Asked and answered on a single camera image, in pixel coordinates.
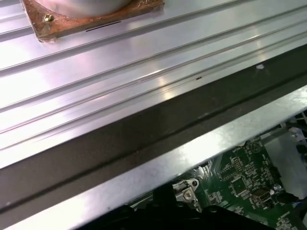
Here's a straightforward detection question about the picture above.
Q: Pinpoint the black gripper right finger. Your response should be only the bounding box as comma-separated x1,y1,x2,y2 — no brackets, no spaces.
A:
191,206,274,230

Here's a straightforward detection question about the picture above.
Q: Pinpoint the CPU socket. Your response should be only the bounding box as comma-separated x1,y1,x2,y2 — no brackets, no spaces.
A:
171,178,202,214

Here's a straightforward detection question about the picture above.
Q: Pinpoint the brown base plate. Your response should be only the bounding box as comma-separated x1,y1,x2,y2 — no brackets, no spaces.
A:
19,0,166,44

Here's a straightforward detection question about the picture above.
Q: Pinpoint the green motherboard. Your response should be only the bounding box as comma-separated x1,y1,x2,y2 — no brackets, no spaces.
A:
129,136,307,230

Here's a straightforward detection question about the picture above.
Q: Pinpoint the black PC case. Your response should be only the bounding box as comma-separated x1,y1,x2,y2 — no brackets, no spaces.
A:
0,57,307,230

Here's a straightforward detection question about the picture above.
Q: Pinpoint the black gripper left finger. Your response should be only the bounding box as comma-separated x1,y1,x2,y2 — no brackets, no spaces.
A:
121,185,192,230

